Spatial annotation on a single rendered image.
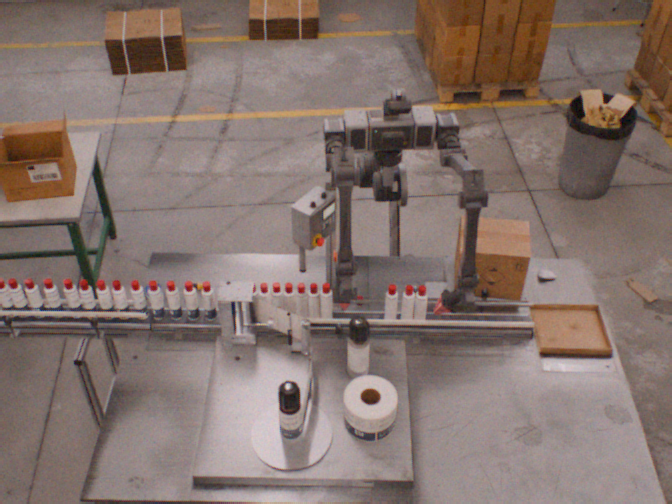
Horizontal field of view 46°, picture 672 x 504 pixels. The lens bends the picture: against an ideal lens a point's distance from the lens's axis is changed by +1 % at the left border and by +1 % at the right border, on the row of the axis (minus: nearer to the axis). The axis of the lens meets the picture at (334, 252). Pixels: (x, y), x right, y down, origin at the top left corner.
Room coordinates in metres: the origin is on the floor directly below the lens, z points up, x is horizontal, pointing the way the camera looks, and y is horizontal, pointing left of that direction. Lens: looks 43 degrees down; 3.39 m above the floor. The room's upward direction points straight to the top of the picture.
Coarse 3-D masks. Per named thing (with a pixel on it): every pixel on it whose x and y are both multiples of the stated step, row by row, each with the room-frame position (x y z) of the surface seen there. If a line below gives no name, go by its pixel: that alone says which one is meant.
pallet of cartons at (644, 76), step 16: (656, 0) 5.74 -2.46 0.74; (656, 16) 5.68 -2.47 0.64; (656, 32) 5.61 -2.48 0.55; (640, 48) 5.76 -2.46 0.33; (656, 48) 5.55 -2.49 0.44; (640, 64) 5.69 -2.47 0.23; (656, 64) 5.48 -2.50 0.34; (640, 80) 5.59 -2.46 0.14; (656, 80) 5.40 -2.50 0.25; (656, 96) 5.34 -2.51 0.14; (656, 112) 5.32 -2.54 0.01
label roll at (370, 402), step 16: (352, 384) 1.84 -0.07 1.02; (368, 384) 1.84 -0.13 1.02; (384, 384) 1.84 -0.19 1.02; (352, 400) 1.76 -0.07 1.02; (368, 400) 1.81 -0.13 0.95; (384, 400) 1.76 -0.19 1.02; (352, 416) 1.71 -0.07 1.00; (368, 416) 1.69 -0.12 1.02; (384, 416) 1.69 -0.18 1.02; (352, 432) 1.71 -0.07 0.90; (368, 432) 1.68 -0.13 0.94; (384, 432) 1.69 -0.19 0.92
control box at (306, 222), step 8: (312, 192) 2.44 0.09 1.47; (320, 192) 2.44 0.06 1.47; (304, 200) 2.39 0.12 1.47; (312, 200) 2.39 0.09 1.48; (320, 200) 2.39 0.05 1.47; (328, 200) 2.39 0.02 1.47; (296, 208) 2.34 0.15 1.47; (304, 208) 2.34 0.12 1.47; (312, 208) 2.34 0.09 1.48; (320, 208) 2.35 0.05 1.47; (296, 216) 2.34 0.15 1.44; (304, 216) 2.31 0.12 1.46; (312, 216) 2.30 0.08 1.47; (320, 216) 2.34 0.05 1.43; (328, 216) 2.39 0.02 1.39; (296, 224) 2.34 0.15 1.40; (304, 224) 2.31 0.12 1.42; (312, 224) 2.30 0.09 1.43; (320, 224) 2.34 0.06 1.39; (296, 232) 2.34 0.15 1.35; (304, 232) 2.31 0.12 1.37; (312, 232) 2.30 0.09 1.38; (320, 232) 2.34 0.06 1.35; (328, 232) 2.38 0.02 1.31; (296, 240) 2.34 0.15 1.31; (304, 240) 2.31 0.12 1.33; (312, 240) 2.30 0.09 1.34; (312, 248) 2.30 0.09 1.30
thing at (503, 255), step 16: (480, 224) 2.66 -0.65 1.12; (496, 224) 2.66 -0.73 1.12; (512, 224) 2.66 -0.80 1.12; (480, 240) 2.55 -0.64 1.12; (496, 240) 2.55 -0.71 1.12; (512, 240) 2.55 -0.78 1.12; (528, 240) 2.55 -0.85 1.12; (480, 256) 2.47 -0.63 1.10; (496, 256) 2.46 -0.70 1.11; (512, 256) 2.45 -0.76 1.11; (528, 256) 2.45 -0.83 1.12; (480, 272) 2.47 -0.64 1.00; (496, 272) 2.46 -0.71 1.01; (512, 272) 2.45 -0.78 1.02; (480, 288) 2.47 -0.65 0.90; (496, 288) 2.46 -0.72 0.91; (512, 288) 2.45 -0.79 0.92
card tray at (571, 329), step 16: (544, 304) 2.41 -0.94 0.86; (560, 304) 2.41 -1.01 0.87; (576, 304) 2.40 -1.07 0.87; (592, 304) 2.40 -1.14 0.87; (544, 320) 2.34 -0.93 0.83; (560, 320) 2.34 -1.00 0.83; (576, 320) 2.34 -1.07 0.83; (592, 320) 2.34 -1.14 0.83; (544, 336) 2.25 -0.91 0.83; (560, 336) 2.25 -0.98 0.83; (576, 336) 2.25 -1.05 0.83; (592, 336) 2.25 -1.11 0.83; (608, 336) 2.22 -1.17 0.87; (544, 352) 2.15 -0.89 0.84; (560, 352) 2.15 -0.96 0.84; (576, 352) 2.15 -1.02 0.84; (592, 352) 2.15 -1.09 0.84; (608, 352) 2.15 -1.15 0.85
